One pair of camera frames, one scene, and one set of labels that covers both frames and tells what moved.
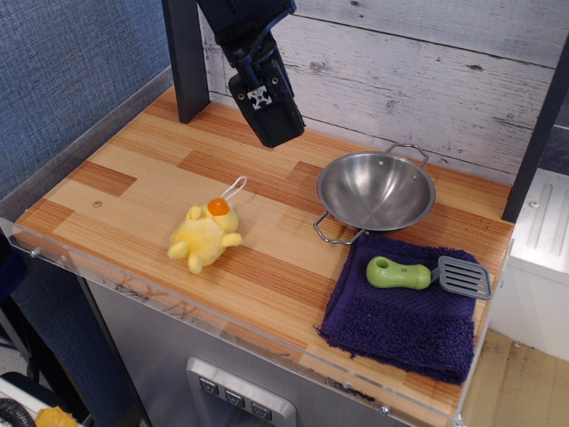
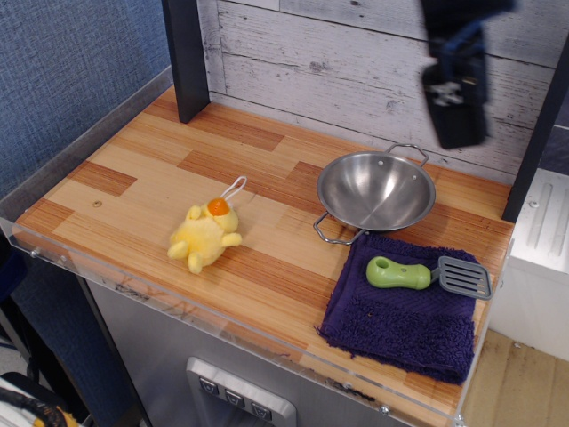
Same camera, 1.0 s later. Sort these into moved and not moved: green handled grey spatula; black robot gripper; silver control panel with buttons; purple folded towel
Moved: black robot gripper
Not moved: green handled grey spatula; purple folded towel; silver control panel with buttons
